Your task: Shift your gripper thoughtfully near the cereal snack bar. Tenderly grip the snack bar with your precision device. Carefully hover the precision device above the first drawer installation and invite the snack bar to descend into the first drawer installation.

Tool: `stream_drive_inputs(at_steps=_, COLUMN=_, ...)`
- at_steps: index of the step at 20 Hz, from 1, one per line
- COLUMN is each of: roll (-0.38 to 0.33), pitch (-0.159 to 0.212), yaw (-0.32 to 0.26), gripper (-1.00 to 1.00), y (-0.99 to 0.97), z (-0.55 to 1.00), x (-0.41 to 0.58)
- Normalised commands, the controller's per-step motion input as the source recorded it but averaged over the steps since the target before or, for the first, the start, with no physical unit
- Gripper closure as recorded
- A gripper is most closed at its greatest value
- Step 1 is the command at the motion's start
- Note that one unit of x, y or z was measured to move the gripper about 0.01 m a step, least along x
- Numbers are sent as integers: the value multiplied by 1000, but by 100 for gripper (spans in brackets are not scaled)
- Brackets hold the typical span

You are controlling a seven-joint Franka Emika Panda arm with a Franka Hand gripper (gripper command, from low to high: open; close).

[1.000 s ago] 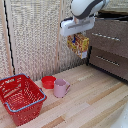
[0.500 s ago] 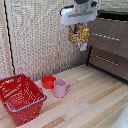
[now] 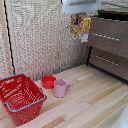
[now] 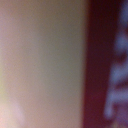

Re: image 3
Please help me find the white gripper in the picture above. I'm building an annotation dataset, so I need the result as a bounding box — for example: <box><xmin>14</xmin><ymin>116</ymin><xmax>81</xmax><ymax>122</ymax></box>
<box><xmin>61</xmin><ymin>0</ymin><xmax>102</xmax><ymax>27</ymax></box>

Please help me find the yellow red cereal snack box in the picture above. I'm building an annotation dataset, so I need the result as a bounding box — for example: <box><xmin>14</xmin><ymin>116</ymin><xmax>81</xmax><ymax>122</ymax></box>
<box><xmin>69</xmin><ymin>13</ymin><xmax>92</xmax><ymax>44</ymax></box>

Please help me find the brown drawer cabinet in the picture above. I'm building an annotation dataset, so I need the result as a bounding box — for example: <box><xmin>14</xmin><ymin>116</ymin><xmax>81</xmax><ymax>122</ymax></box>
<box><xmin>83</xmin><ymin>9</ymin><xmax>128</xmax><ymax>82</ymax></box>

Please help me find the red plastic bowl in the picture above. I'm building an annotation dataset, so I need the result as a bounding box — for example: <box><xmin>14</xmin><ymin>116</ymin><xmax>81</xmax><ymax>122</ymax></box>
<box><xmin>41</xmin><ymin>75</ymin><xmax>58</xmax><ymax>90</ymax></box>

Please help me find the pink plastic mug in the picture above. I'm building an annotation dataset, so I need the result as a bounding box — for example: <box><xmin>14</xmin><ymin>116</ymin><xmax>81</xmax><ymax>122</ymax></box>
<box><xmin>53</xmin><ymin>78</ymin><xmax>72</xmax><ymax>99</ymax></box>

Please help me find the red shopping basket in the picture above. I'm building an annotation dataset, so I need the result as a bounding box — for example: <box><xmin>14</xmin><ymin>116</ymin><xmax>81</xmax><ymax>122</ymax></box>
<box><xmin>0</xmin><ymin>73</ymin><xmax>48</xmax><ymax>127</ymax></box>

